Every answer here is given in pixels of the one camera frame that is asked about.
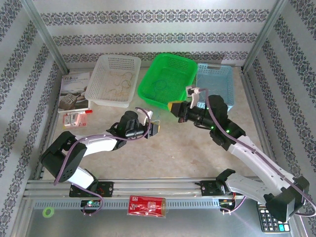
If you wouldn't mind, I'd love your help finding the yellow-green cable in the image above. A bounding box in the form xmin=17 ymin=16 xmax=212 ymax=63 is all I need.
xmin=116 ymin=71 xmax=136 ymax=97
xmin=108 ymin=70 xmax=129 ymax=94

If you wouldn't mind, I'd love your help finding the aluminium frame post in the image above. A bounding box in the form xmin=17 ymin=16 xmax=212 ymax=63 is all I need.
xmin=241 ymin=0 xmax=291 ymax=73
xmin=21 ymin=0 xmax=70 ymax=75

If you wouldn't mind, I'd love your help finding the green plastic basket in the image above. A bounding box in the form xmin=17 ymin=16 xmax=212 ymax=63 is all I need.
xmin=137 ymin=53 xmax=198 ymax=112

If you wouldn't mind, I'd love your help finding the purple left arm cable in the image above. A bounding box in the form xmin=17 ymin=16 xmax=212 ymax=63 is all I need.
xmin=53 ymin=107 xmax=152 ymax=217

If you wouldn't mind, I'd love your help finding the control board with green light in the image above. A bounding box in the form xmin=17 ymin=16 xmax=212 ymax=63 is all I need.
xmin=80 ymin=199 xmax=101 ymax=208

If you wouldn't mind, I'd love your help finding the grey slotted cable duct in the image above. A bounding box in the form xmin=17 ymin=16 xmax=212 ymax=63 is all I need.
xmin=33 ymin=200 xmax=223 ymax=210

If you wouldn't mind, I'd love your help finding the red foil packet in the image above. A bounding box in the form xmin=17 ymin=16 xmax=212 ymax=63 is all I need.
xmin=127 ymin=195 xmax=167 ymax=219

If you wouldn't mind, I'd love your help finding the pink and red package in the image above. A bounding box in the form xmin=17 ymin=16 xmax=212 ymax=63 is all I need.
xmin=63 ymin=112 xmax=88 ymax=129

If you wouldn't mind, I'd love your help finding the thin white cable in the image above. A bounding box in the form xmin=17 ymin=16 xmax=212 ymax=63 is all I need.
xmin=197 ymin=74 xmax=222 ymax=97

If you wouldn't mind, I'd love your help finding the green tape roll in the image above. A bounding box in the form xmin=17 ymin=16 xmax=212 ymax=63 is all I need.
xmin=42 ymin=206 xmax=55 ymax=218

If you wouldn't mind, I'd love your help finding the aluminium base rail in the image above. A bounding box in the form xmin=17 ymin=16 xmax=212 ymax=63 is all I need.
xmin=23 ymin=176 xmax=292 ymax=198

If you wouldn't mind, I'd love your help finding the white plastic basket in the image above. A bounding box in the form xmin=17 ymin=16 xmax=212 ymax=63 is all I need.
xmin=84 ymin=54 xmax=142 ymax=109

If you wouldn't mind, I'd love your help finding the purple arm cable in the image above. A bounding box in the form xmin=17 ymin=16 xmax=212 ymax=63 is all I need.
xmin=53 ymin=107 xmax=152 ymax=217
xmin=196 ymin=87 xmax=316 ymax=217

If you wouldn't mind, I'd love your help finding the control board with wires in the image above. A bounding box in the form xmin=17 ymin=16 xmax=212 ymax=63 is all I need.
xmin=218 ymin=198 xmax=237 ymax=208

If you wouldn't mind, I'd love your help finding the blue plastic basket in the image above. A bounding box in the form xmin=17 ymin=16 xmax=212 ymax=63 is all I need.
xmin=195 ymin=62 xmax=235 ymax=112

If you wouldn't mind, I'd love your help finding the red marker pen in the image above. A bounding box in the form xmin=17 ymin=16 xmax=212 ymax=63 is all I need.
xmin=68 ymin=110 xmax=94 ymax=116

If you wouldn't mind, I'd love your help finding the black desk calculator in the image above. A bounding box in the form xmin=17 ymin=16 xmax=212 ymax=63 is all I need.
xmin=256 ymin=201 xmax=291 ymax=233

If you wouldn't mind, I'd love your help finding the book with photo cover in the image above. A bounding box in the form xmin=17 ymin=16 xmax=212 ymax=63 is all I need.
xmin=58 ymin=71 xmax=91 ymax=114

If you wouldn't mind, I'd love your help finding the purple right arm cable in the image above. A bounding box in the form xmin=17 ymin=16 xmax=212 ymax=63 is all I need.
xmin=196 ymin=87 xmax=316 ymax=217

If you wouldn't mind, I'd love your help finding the aluminium side rail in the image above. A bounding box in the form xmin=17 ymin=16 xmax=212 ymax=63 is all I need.
xmin=240 ymin=69 xmax=279 ymax=168
xmin=37 ymin=69 xmax=66 ymax=181

